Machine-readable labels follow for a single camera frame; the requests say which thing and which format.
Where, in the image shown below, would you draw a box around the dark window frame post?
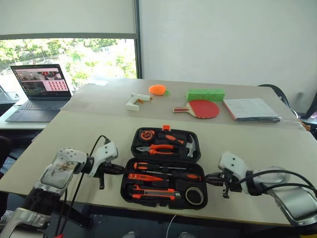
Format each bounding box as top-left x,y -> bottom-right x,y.
133,0 -> 143,80

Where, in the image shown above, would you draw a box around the yellow strap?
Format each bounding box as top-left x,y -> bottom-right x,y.
300,224 -> 317,238

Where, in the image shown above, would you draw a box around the orange plush fruit toy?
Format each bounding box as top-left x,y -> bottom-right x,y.
148,84 -> 171,96

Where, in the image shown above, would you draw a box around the orange black tape measure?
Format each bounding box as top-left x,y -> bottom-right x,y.
139,129 -> 156,141

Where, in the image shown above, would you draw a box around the black plastic tool case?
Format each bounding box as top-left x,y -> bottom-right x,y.
120,124 -> 209,211

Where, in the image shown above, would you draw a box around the white paper sheet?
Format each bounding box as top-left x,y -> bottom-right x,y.
87,78 -> 109,87

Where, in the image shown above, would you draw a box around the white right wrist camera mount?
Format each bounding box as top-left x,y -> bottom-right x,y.
217,151 -> 252,195

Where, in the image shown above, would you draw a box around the black orange utility knife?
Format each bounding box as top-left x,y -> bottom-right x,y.
131,184 -> 182,200

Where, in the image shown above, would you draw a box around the steel claw hammer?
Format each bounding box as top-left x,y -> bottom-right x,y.
176,134 -> 198,158

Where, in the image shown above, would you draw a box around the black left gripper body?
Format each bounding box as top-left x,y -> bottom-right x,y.
98,161 -> 112,190

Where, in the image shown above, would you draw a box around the green sponge block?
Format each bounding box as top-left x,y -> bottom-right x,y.
186,88 -> 226,103

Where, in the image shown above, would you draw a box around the white cable under table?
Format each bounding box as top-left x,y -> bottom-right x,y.
165,214 -> 178,238

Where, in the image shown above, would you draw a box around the white glue gun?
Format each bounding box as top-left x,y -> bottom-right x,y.
125,93 -> 152,112

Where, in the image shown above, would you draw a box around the black orange driver handle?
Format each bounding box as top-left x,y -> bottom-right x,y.
157,132 -> 185,147

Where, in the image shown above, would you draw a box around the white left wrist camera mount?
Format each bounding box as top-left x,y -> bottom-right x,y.
88,141 -> 119,178

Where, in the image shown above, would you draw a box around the black chair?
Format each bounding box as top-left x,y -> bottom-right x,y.
257,84 -> 317,132

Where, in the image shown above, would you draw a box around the booklet in plastic sleeve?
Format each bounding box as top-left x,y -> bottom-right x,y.
222,98 -> 281,122

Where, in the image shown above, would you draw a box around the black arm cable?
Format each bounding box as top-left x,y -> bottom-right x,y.
54,135 -> 111,238
231,169 -> 317,197

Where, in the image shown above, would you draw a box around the black orange slim screwdriver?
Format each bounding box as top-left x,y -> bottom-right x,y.
142,170 -> 202,182

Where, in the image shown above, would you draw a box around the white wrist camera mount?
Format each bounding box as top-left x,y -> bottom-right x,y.
88,141 -> 119,178
217,151 -> 252,195

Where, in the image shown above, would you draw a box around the orange handled pliers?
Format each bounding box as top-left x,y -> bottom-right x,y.
136,143 -> 175,156

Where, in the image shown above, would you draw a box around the white roller blind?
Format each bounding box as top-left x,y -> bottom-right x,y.
0,0 -> 138,41

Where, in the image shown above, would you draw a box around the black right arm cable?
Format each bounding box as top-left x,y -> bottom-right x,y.
231,169 -> 317,197

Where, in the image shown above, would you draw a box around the black laptop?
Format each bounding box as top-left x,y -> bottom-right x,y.
4,63 -> 73,123

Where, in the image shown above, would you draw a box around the red table tennis paddle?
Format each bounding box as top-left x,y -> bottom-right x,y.
172,99 -> 220,119

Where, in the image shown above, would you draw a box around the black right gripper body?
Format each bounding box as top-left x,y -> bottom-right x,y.
217,170 -> 243,199

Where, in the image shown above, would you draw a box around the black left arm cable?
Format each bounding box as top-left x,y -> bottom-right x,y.
54,135 -> 111,238

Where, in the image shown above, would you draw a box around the black table leg frame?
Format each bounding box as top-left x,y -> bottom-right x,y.
58,200 -> 95,229

